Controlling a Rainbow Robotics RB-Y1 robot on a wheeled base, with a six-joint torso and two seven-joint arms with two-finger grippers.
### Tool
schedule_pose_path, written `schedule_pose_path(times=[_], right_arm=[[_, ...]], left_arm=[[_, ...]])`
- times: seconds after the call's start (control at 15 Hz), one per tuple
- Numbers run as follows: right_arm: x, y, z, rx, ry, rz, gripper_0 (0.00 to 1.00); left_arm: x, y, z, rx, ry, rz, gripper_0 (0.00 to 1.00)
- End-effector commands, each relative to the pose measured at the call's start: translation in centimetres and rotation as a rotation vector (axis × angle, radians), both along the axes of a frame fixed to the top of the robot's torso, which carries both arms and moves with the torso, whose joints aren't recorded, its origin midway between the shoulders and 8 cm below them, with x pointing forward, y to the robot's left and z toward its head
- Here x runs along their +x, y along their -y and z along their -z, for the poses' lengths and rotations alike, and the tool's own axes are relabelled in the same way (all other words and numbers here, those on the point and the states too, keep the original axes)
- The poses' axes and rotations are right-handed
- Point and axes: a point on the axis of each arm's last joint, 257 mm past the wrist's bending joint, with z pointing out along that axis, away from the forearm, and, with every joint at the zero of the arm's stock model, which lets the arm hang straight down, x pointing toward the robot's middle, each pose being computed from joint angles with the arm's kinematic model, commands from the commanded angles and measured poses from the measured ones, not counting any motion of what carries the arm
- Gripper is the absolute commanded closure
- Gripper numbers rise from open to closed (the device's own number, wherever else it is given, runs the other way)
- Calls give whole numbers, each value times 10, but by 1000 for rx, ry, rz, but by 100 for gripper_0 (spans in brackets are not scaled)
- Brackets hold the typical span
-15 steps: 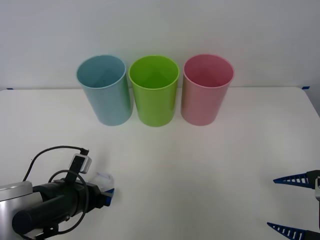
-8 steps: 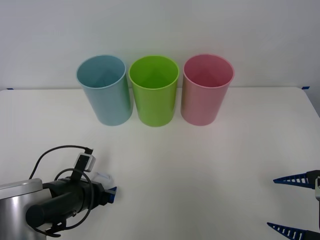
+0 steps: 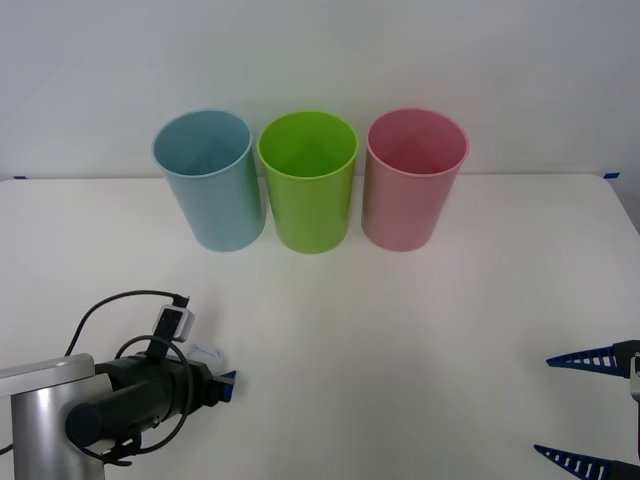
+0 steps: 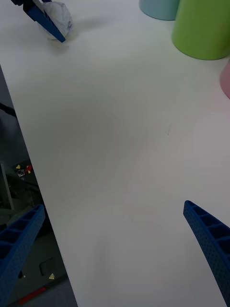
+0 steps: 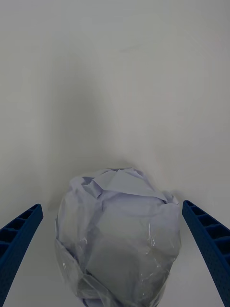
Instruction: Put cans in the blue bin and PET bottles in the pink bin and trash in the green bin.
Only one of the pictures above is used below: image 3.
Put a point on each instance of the pale blue plastic bin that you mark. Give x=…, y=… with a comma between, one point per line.
x=220, y=210

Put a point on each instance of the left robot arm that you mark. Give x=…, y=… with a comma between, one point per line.
x=40, y=400

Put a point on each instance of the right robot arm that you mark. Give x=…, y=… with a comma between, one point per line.
x=636, y=375

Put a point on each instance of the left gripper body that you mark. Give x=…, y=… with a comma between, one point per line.
x=192, y=385

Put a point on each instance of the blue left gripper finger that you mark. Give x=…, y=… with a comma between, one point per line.
x=227, y=387

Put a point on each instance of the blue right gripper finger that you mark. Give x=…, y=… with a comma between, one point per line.
x=575, y=462
x=595, y=358

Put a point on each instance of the pink plastic bin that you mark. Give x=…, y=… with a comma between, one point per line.
x=405, y=210

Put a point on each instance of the green plastic bin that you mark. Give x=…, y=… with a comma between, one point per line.
x=310, y=215

